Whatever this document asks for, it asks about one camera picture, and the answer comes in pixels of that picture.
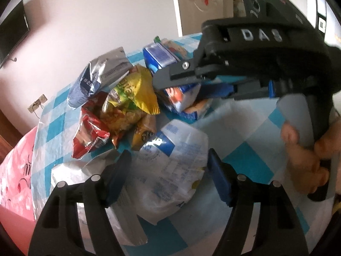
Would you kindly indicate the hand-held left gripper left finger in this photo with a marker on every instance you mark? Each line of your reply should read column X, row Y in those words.
column 117, row 177

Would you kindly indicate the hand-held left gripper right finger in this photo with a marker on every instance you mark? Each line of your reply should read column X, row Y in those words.
column 218, row 177

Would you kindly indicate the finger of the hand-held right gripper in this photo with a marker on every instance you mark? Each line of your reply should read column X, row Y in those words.
column 175, row 74
column 247, row 92

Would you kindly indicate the blue biscuit packet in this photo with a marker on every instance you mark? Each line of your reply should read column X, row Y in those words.
column 183, row 98

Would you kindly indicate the white printed plastic bag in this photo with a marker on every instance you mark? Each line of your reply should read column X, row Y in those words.
column 173, row 170

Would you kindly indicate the red snack bag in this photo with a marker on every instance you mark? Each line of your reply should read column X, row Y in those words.
column 88, row 136

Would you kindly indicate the person's right hand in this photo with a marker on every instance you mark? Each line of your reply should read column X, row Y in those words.
column 298, row 162

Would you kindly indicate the blue white checkered tablecloth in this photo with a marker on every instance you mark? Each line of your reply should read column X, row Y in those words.
column 253, row 162

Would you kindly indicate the yellow green snack bag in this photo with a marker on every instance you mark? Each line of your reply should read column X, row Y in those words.
column 135, row 90

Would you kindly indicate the small yellow snack packet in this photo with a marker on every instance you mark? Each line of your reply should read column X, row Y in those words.
column 142, row 136

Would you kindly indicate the white door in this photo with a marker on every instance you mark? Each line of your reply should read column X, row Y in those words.
column 186, row 10

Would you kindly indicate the silver blue snack bag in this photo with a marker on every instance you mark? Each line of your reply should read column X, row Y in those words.
column 88, row 82

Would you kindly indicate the pink printed blanket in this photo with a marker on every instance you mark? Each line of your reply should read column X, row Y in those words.
column 16, row 181

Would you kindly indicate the white wall socket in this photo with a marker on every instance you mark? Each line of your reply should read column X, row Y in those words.
column 37, row 103

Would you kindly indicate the black wall television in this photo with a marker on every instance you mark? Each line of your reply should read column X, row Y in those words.
column 12, row 37

